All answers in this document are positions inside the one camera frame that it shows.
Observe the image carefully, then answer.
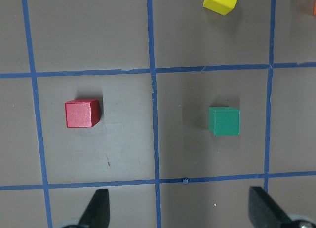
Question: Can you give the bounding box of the yellow wooden block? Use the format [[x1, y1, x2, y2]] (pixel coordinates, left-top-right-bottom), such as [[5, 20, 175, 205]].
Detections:
[[203, 0, 237, 16]]

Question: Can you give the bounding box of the red wooden block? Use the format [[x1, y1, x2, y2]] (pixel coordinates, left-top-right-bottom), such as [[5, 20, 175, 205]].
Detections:
[[65, 99, 101, 128]]

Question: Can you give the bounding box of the green wooden block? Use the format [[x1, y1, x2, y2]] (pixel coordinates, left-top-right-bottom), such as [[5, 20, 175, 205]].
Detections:
[[208, 106, 240, 136]]

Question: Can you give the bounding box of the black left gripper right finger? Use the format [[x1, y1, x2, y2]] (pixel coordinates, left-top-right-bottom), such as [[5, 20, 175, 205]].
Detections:
[[248, 186, 296, 228]]

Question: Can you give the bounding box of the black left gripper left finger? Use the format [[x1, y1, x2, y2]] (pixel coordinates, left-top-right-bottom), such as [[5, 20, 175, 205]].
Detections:
[[77, 189, 110, 228]]

